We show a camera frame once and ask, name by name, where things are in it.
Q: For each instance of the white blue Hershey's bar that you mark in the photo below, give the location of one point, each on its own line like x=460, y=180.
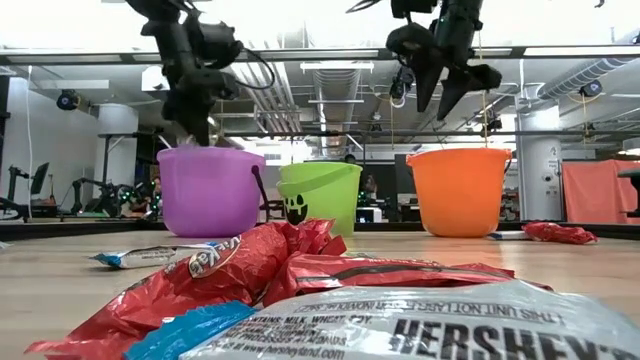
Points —
x=150, y=256
x=400, y=325
x=506, y=235

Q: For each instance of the person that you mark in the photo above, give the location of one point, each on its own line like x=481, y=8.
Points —
x=370, y=186

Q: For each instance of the slanted silver ceiling duct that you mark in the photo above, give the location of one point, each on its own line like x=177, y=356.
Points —
x=585, y=72

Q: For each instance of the green halloween bucket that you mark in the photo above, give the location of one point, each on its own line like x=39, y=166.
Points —
x=325, y=200

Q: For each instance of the black background rig rail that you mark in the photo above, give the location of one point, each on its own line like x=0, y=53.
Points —
x=300, y=134

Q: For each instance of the white column with signs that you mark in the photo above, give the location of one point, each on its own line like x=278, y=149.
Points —
x=540, y=175

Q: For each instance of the orange cloth screen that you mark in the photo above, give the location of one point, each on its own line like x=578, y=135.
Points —
x=595, y=192

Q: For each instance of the white device with screen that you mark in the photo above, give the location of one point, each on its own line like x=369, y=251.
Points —
x=370, y=215

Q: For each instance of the black background robot arm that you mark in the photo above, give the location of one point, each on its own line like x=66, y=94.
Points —
x=107, y=200
x=15, y=205

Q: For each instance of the plain white column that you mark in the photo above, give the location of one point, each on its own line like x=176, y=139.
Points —
x=117, y=150

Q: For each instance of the small black monitor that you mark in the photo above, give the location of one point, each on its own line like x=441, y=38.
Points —
x=40, y=177

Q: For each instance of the red KitKat candy bar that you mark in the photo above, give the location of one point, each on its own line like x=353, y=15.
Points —
x=165, y=295
x=375, y=272
x=560, y=233

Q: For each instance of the black display screen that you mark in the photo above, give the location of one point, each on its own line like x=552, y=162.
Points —
x=402, y=172

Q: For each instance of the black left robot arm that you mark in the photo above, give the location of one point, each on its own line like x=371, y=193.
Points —
x=150, y=7

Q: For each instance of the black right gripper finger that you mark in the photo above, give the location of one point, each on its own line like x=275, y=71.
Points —
x=475, y=77
x=420, y=50

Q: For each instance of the purple halloween bucket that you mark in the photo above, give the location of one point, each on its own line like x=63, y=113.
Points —
x=210, y=195

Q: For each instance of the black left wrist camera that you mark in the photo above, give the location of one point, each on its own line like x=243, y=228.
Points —
x=217, y=45

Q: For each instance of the white ceiling air unit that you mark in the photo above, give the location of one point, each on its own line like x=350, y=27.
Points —
x=152, y=80

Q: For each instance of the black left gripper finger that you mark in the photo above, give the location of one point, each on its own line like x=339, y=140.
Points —
x=202, y=120
x=177, y=112

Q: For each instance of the ribbed silver ceiling duct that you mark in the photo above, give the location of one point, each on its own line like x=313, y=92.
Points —
x=335, y=85

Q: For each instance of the black ceiling-mounted camera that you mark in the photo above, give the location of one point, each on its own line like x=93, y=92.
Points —
x=67, y=100
x=591, y=88
x=400, y=85

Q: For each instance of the orange halloween bucket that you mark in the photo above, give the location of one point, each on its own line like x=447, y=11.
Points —
x=460, y=195

